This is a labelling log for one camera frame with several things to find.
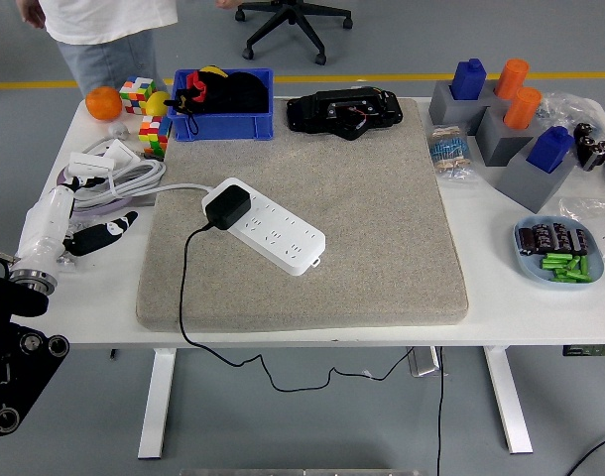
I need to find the blue peg block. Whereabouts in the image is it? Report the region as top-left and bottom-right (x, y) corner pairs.
(449, 58), (488, 101)
(526, 125), (575, 175)

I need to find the black hanging cable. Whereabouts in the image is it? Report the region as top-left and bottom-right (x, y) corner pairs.
(434, 345), (445, 476)

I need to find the thin black plug cord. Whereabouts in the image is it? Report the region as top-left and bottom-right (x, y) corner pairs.
(178, 222), (421, 393)

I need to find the multicoloured puzzle cube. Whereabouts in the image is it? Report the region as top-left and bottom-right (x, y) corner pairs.
(138, 114), (174, 160)
(118, 75), (158, 116)

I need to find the white power strip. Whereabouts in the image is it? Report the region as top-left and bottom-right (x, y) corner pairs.
(201, 177), (327, 278)

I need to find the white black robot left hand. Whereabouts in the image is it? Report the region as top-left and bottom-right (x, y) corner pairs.
(15, 176), (139, 272)

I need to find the person's right hand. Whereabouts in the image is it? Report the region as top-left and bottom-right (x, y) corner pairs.
(15, 0), (47, 30)

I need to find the grey-brown mat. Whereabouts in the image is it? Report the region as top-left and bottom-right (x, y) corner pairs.
(135, 97), (470, 334)

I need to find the flat clear plastic bag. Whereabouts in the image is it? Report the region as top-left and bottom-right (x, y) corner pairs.
(558, 195), (605, 262)

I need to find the clear bag of resistors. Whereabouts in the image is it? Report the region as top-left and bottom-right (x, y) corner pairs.
(426, 123), (478, 182)

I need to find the blue plastic bin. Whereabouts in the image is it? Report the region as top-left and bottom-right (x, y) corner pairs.
(166, 67), (276, 143)

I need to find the orange fruit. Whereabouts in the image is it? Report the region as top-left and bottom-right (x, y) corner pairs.
(84, 86), (124, 122)

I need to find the orange cylinder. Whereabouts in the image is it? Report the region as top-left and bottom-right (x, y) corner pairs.
(494, 58), (532, 100)
(503, 86), (543, 131)

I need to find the crumpled clear plastic bag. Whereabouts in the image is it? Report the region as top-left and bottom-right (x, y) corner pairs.
(536, 91), (605, 192)

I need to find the black floor cable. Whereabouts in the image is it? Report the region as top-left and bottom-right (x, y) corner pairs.
(564, 429), (605, 476)

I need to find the black cloth bundle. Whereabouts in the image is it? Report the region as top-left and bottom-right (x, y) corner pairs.
(217, 71), (271, 115)

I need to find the black plug adapter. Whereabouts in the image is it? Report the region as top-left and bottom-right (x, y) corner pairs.
(204, 185), (252, 232)

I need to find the silver box under table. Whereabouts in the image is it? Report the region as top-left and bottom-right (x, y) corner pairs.
(406, 345), (441, 379)

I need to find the red and black pouch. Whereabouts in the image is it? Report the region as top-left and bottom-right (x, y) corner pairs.
(163, 70), (209, 138)

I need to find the coiled white power cable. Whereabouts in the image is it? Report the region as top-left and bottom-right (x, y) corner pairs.
(63, 122), (217, 210)

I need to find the white switch box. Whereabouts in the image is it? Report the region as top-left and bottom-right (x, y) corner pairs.
(67, 151), (117, 176)

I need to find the black office chair base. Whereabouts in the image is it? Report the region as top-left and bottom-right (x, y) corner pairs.
(234, 0), (354, 66)

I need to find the white square switch panel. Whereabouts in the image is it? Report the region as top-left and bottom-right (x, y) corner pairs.
(103, 139), (142, 168)

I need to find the black device housing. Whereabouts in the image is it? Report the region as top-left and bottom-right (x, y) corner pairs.
(286, 86), (405, 142)

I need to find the grey holder block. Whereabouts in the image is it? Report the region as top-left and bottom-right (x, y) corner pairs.
(428, 78), (501, 135)
(495, 143), (578, 214)
(475, 105), (543, 168)

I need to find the white table leg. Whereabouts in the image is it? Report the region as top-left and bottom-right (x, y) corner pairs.
(482, 345), (535, 455)
(137, 348), (178, 460)

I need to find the light blue plate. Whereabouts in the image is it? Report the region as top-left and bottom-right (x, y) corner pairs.
(513, 213), (605, 285)

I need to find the yellow lemon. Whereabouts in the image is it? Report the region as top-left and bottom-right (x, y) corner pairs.
(145, 91), (173, 118)

